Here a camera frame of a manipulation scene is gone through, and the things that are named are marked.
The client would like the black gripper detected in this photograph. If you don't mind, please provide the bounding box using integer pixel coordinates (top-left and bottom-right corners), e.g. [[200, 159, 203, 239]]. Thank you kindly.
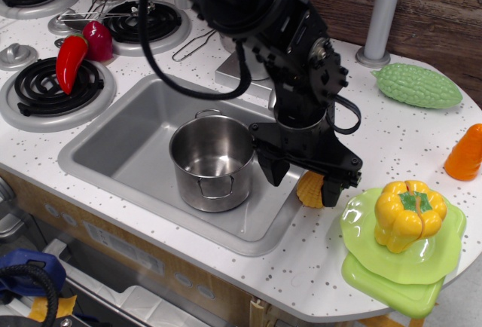
[[249, 106, 362, 207]]

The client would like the yellow toy corn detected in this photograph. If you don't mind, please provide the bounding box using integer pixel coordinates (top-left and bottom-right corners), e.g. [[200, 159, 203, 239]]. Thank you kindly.
[[296, 171, 324, 209]]

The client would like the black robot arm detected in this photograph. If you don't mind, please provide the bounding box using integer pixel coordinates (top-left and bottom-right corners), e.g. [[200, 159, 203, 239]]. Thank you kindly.
[[191, 0, 362, 207]]

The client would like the stainless steel pot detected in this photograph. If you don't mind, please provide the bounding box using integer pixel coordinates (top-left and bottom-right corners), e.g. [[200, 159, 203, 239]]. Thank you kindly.
[[169, 109, 255, 212]]

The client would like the grey toy sink basin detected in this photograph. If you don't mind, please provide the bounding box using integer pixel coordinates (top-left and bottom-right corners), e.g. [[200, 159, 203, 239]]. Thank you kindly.
[[58, 75, 303, 256]]

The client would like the yellow toy bell pepper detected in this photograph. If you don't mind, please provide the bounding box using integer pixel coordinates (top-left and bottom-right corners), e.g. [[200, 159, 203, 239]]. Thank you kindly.
[[374, 180, 448, 254]]

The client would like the silver toy faucet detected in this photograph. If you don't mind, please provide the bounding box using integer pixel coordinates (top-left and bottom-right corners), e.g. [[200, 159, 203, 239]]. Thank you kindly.
[[215, 32, 278, 109]]

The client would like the green toy bitter gourd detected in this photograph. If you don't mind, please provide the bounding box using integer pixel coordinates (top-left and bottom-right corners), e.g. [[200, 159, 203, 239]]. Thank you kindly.
[[371, 63, 463, 109]]

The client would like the light green toy plate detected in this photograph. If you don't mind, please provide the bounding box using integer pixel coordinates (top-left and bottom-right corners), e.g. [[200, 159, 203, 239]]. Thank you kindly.
[[340, 188, 466, 285]]

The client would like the orange toy carrot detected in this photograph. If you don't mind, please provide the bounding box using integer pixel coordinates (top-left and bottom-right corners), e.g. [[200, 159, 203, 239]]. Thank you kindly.
[[444, 124, 481, 181]]

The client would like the middle stove burner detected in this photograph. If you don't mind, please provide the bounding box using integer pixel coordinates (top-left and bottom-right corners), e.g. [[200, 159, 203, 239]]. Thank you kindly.
[[102, 1, 191, 57]]

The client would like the dark red toy pepper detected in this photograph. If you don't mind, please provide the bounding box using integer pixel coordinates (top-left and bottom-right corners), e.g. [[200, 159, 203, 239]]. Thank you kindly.
[[82, 20, 113, 62]]

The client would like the red toy chili pepper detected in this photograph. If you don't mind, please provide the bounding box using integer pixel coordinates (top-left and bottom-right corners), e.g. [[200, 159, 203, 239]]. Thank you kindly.
[[56, 34, 89, 95]]

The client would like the front left stove burner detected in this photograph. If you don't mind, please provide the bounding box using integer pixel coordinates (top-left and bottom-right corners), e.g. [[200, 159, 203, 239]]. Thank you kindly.
[[1, 57, 116, 133]]

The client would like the yellow tape piece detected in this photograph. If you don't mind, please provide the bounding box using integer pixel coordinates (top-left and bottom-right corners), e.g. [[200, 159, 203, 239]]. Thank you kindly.
[[28, 295, 77, 322]]

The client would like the silver stove knob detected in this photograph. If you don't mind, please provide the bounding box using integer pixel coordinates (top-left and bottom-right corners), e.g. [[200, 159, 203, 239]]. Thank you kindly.
[[0, 43, 38, 72]]

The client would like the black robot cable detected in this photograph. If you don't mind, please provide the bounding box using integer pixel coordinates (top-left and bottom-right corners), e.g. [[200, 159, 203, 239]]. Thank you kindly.
[[137, 0, 252, 101]]

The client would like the black foreground cable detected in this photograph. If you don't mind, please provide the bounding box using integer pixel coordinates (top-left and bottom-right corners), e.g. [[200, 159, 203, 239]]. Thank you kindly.
[[0, 265, 61, 327]]

